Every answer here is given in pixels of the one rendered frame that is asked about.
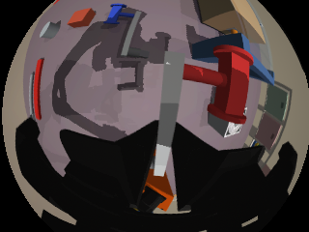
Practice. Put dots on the grey crank handle with dark red knob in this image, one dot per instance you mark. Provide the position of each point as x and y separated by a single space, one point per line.
230 98

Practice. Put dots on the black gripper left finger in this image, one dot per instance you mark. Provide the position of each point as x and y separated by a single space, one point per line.
128 159

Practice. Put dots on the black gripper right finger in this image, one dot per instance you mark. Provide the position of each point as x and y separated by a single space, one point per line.
198 165

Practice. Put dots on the light grey cylinder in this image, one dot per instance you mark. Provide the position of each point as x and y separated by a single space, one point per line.
50 30

